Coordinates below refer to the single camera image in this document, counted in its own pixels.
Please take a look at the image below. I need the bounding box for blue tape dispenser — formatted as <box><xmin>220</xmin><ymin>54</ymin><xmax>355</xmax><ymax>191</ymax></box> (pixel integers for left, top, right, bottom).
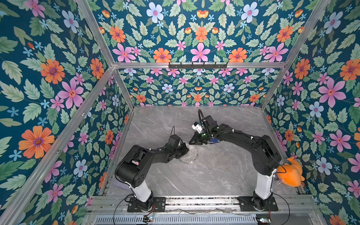
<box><xmin>209</xmin><ymin>121</ymin><xmax>219</xmax><ymax>143</ymax></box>

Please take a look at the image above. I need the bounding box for clear bubble wrap sheet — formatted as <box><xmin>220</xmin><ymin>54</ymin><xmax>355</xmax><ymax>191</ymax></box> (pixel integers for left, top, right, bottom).
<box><xmin>178</xmin><ymin>144</ymin><xmax>203</xmax><ymax>165</ymax></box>

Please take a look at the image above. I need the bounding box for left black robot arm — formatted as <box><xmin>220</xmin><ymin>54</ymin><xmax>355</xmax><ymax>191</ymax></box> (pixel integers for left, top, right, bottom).
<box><xmin>114</xmin><ymin>135</ymin><xmax>189</xmax><ymax>203</ymax></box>

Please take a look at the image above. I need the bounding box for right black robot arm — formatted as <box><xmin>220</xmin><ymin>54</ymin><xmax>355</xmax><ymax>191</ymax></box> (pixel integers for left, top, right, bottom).
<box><xmin>189</xmin><ymin>109</ymin><xmax>282</xmax><ymax>211</ymax></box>

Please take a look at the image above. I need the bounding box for black hook rack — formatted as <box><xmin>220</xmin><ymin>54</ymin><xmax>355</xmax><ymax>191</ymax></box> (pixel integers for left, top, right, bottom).
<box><xmin>168</xmin><ymin>62</ymin><xmax>228</xmax><ymax>70</ymax></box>

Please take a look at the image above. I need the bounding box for orange plush toy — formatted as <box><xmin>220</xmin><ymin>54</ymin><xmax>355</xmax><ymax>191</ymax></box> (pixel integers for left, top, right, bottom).
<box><xmin>275</xmin><ymin>157</ymin><xmax>305</xmax><ymax>188</ymax></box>

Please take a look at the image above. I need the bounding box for white ventilation grille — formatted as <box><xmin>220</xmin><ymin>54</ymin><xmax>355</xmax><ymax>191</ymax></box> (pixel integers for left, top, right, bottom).
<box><xmin>93</xmin><ymin>214</ymin><xmax>258</xmax><ymax>225</ymax></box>

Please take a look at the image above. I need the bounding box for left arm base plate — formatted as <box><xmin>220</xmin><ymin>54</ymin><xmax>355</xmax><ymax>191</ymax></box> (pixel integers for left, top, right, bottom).
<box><xmin>127</xmin><ymin>197</ymin><xmax>166</xmax><ymax>213</ymax></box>

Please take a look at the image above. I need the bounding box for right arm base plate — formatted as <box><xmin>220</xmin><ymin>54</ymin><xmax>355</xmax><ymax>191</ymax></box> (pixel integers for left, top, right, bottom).
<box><xmin>236</xmin><ymin>196</ymin><xmax>278</xmax><ymax>212</ymax></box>

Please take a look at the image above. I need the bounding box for aluminium mounting rail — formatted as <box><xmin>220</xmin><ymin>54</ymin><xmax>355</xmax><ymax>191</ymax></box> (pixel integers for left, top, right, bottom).
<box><xmin>87</xmin><ymin>195</ymin><xmax>321</xmax><ymax>214</ymax></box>

